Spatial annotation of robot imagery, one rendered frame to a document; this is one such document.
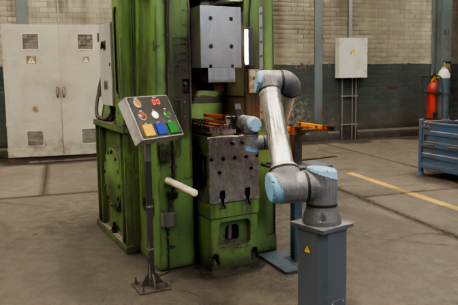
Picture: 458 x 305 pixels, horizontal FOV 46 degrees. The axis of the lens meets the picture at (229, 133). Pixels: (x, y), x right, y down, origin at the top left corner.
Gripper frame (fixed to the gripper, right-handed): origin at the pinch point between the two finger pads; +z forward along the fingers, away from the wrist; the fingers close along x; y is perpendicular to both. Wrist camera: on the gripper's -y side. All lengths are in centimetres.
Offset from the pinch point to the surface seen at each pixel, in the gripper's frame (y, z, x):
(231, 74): -27.5, 3.8, 4.4
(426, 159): 82, 164, 362
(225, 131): 10.1, 3.2, -0.5
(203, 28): -57, 4, -16
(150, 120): -1, -16, -59
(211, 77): -25.8, 3.8, -10.1
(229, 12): -68, 4, 3
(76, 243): 107, 108, -80
